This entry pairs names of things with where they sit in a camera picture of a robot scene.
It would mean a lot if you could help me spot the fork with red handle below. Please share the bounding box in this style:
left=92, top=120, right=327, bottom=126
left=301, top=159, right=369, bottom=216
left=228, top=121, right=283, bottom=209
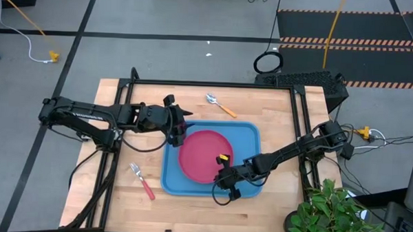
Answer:
left=127, top=162, right=158, bottom=201

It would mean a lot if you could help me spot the yellow hanging cable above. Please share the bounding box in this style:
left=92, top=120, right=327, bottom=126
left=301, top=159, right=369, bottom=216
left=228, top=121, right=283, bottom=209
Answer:
left=322, top=0, right=348, bottom=70

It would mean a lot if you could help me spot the green leafy plant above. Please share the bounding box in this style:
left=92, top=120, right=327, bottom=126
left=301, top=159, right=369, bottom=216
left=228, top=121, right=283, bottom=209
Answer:
left=289, top=176, right=393, bottom=232

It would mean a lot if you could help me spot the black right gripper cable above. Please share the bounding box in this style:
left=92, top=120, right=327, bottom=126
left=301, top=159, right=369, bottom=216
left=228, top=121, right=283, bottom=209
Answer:
left=210, top=178, right=240, bottom=207

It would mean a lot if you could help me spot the blue plastic tray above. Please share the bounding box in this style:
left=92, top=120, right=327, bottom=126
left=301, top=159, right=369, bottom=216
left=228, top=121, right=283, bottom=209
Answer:
left=160, top=118, right=266, bottom=200

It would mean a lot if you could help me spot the pink-red round plate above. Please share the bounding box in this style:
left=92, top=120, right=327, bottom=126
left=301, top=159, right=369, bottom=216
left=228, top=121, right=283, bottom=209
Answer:
left=177, top=128, right=235, bottom=186

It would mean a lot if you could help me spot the black hazard-striped floor mat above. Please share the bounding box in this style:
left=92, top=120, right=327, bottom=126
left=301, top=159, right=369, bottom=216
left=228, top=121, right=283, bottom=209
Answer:
left=275, top=7, right=413, bottom=90

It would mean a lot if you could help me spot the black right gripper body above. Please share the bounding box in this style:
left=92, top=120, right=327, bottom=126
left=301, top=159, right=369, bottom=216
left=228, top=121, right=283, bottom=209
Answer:
left=213, top=163, right=248, bottom=193

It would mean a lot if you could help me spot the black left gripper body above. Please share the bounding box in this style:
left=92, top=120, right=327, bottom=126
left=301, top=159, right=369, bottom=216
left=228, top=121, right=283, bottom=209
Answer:
left=143, top=103, right=189, bottom=139

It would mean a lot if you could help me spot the white floor cable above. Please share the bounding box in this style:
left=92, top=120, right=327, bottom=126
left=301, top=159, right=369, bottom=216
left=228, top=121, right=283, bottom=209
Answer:
left=0, top=0, right=55, bottom=64

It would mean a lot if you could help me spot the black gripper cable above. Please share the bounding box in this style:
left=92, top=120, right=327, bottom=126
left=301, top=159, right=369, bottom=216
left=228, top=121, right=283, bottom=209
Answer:
left=210, top=178, right=240, bottom=207
left=120, top=107, right=175, bottom=154

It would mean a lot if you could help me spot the black plant pot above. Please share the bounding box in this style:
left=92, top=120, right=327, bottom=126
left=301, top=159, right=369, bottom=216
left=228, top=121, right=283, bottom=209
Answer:
left=283, top=210, right=302, bottom=232

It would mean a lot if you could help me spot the black table frame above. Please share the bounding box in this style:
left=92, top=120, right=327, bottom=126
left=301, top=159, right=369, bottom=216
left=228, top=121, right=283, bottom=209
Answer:
left=63, top=64, right=324, bottom=232

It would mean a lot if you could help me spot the black power brick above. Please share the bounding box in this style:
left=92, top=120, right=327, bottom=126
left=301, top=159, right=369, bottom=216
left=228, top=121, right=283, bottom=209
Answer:
left=339, top=143, right=355, bottom=161

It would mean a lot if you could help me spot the black hanging cable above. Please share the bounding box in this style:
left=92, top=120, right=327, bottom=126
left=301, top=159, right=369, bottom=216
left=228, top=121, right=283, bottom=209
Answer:
left=252, top=0, right=286, bottom=75

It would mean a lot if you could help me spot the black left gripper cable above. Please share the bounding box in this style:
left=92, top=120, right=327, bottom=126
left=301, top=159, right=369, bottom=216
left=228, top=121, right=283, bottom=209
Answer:
left=120, top=107, right=175, bottom=154

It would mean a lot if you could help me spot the yellow cable with plug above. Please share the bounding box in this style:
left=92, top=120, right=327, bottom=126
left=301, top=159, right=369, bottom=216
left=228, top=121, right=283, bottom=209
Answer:
left=0, top=0, right=63, bottom=63

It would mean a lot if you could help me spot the spoon with orange handle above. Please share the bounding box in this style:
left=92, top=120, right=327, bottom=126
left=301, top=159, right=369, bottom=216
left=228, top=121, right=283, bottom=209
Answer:
left=204, top=92, right=238, bottom=119

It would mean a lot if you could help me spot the yellow power adapter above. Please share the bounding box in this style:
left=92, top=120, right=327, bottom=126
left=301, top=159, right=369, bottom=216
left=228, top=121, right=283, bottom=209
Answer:
left=356, top=125, right=372, bottom=140

